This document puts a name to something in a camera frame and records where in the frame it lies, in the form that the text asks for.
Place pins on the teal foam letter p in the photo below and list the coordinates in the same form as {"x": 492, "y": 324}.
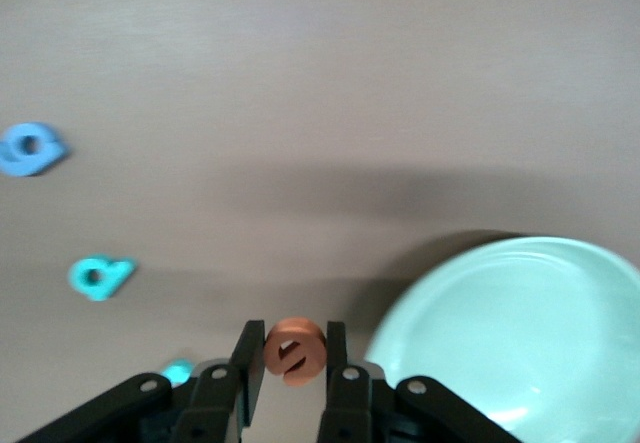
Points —
{"x": 107, "y": 283}

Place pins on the teal foam letter r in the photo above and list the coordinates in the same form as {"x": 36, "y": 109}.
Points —
{"x": 176, "y": 370}

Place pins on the orange foam letter e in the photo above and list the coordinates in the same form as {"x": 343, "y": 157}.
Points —
{"x": 295, "y": 333}

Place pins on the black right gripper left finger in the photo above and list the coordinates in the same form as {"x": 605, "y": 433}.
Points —
{"x": 252, "y": 363}

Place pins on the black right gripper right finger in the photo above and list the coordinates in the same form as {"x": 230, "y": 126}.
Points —
{"x": 337, "y": 353}

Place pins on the pale green plate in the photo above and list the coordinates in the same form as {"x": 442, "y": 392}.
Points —
{"x": 510, "y": 338}

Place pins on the brown table cover sheet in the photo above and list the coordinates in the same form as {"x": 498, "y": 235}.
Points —
{"x": 300, "y": 63}

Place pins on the blue foam letter g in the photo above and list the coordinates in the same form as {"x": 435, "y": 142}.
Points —
{"x": 45, "y": 158}

